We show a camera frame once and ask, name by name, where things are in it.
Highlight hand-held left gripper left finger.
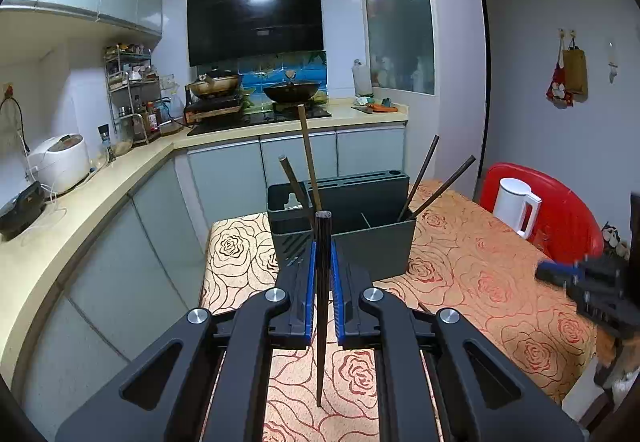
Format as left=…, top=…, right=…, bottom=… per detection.
left=55, top=242, right=318, bottom=442

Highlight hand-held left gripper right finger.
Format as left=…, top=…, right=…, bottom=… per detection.
left=330, top=242, right=586, bottom=442

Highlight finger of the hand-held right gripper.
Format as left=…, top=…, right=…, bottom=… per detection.
left=536, top=262, right=583, bottom=283
left=567, top=283, right=608, bottom=323

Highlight black chopstick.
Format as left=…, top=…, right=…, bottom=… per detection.
left=397, top=135, right=441, bottom=223
left=315, top=210, right=333, bottom=408
left=407, top=155, right=477, bottom=221

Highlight dark grey utensil holder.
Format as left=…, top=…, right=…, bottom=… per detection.
left=266, top=170, right=417, bottom=283

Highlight dark brown chopstick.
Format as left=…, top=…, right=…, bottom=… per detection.
left=278, top=155, right=308, bottom=210

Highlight light wooden chopstick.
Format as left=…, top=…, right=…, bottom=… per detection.
left=297, top=104, right=322, bottom=213

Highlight red plastic chair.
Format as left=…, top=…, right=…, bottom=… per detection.
left=479, top=162, right=606, bottom=267

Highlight white electric kettle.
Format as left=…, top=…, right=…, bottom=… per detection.
left=492, top=178, right=543, bottom=240

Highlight rose-printed tablecloth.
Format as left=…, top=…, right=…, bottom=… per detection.
left=200, top=179, right=598, bottom=442

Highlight black glass hob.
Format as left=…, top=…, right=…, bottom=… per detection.
left=187, top=108, right=333, bottom=137

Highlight grey base cabinets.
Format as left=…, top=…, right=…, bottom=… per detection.
left=22, top=122, right=408, bottom=440

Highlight brown hanging bag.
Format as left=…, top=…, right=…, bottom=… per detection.
left=562, top=34, right=588, bottom=97

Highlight black wok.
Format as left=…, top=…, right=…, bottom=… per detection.
left=262, top=70, right=322, bottom=103

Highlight black induction cooker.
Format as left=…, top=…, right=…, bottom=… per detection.
left=182, top=96, right=246, bottom=123

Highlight white plastic bottle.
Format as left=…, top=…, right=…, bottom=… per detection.
left=352, top=59, right=373, bottom=97

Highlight blue backsplash picture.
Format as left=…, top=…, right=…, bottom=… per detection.
left=237, top=50, right=328, bottom=113

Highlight bronze frying pan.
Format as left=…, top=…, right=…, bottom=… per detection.
left=186, top=72, right=244, bottom=98

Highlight beige kitchen countertop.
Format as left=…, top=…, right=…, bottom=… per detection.
left=0, top=102, right=408, bottom=373

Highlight glass jar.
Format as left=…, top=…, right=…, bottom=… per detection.
left=111, top=132, right=135, bottom=157

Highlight black-capped pepper grinder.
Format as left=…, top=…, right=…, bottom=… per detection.
left=97, top=124, right=113, bottom=163

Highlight metal spice rack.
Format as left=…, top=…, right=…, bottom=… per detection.
left=104, top=44, right=163, bottom=145

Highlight frosted glass door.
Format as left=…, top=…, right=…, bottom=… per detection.
left=357, top=0, right=436, bottom=96

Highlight white rice cooker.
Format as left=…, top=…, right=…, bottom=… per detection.
left=27, top=133, right=92, bottom=195

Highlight black countertop grill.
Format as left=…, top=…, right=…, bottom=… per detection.
left=0, top=182, right=46, bottom=240

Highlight white wall hook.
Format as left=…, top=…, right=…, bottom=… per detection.
left=607, top=40, right=621, bottom=85

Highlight white power cord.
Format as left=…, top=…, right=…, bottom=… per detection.
left=15, top=127, right=68, bottom=225

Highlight black power cord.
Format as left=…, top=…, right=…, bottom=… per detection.
left=0, top=96, right=26, bottom=147

